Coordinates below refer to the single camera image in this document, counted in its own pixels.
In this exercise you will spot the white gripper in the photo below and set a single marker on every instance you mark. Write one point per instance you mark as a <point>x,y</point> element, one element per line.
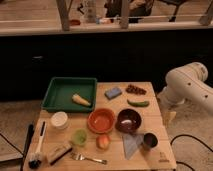
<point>167,99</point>

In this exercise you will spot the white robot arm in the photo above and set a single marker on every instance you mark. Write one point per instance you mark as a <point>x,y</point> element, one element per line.
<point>185,83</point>

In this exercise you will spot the dark metal cup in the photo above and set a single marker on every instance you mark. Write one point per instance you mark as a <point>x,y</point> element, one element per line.
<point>150,141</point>

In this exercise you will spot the green plastic cup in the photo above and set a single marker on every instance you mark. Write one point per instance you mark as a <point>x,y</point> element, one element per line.
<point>79,137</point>

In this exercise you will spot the white paper cup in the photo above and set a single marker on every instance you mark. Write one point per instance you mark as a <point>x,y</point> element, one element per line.
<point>59,120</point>

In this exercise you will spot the dark brown bowl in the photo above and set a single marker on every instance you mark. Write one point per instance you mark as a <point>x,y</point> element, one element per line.
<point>128,121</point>

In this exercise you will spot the grey folded cloth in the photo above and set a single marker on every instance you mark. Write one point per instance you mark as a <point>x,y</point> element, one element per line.
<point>131,143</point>

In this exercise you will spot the brown grape bunch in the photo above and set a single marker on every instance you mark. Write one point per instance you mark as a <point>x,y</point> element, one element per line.
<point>135,90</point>

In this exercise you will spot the blue sponge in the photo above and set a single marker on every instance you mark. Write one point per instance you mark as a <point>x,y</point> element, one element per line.
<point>113,93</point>

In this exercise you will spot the orange bowl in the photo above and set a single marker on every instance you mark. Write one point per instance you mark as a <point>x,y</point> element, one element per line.
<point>101,120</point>

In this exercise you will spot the red yellow apple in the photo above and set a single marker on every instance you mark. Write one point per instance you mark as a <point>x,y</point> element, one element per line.
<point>103,141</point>

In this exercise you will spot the silver fork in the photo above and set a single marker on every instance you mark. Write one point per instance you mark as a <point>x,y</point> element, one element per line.
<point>80,157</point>

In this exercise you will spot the green plastic tray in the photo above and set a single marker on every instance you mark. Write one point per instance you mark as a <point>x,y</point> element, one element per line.
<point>59,94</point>

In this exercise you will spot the person in background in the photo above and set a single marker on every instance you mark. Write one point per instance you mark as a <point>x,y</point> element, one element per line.
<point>137,9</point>

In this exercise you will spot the wooden block eraser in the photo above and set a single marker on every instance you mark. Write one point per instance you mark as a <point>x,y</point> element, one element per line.
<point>57,152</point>

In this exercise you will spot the red small object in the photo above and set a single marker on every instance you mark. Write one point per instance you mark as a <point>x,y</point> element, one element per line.
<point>75,22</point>

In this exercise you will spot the clear bottle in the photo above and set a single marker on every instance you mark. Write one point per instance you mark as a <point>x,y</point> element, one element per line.
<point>90,10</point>

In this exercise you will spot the wooden post middle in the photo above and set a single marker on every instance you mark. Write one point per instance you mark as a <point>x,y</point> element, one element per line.
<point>124,18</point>

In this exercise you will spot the wooden post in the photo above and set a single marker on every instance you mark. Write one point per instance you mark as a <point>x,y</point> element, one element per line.
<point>63,13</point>
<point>124,18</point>

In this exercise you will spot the wooden post left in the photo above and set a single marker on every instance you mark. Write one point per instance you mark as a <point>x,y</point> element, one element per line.
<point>63,13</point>

